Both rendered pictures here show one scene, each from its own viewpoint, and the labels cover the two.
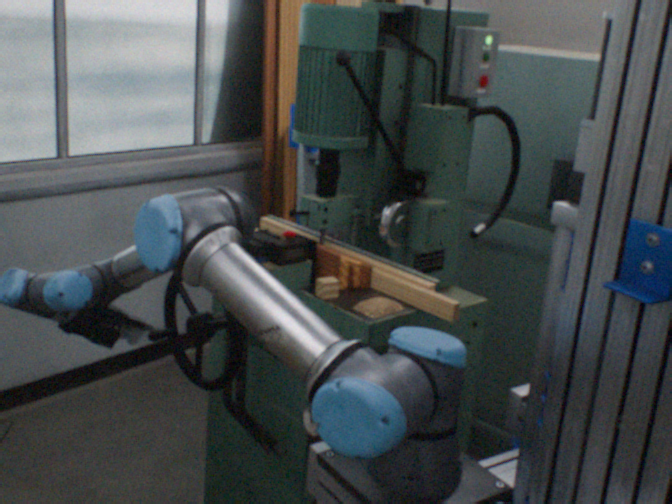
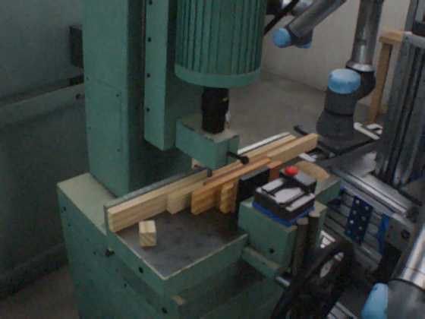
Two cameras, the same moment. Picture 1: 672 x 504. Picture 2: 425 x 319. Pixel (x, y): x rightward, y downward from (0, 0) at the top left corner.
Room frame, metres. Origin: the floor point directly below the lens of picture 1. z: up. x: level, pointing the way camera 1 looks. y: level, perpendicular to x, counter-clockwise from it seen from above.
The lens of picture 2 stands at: (1.87, 0.93, 1.50)
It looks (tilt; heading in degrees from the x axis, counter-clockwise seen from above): 29 degrees down; 269
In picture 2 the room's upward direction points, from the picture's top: 4 degrees clockwise
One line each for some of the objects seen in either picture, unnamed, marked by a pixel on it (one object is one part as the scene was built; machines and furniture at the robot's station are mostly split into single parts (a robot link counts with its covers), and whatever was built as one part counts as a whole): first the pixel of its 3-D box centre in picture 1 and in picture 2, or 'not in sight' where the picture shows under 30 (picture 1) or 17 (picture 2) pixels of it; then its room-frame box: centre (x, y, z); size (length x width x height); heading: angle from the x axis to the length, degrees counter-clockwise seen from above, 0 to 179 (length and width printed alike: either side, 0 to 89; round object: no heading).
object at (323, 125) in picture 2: not in sight; (337, 119); (1.40, -0.55, 0.87); 0.15 x 0.15 x 0.10
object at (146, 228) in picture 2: not in sight; (147, 233); (1.98, 0.22, 0.92); 0.04 x 0.03 x 0.04; 103
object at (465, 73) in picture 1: (474, 62); not in sight; (1.98, -0.29, 1.40); 0.10 x 0.06 x 0.16; 134
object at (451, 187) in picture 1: (411, 151); (137, 58); (2.07, -0.17, 1.16); 0.22 x 0.22 x 0.72; 44
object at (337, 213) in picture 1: (330, 212); (206, 143); (1.87, 0.02, 1.03); 0.14 x 0.07 x 0.09; 134
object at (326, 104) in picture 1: (334, 76); (221, 3); (1.86, 0.03, 1.35); 0.18 x 0.18 x 0.31
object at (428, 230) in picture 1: (423, 223); not in sight; (1.88, -0.21, 1.02); 0.09 x 0.07 x 0.12; 44
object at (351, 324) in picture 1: (296, 287); (251, 219); (1.76, 0.08, 0.87); 0.61 x 0.30 x 0.06; 44
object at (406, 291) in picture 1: (365, 274); (253, 167); (1.75, -0.07, 0.92); 0.54 x 0.02 x 0.04; 44
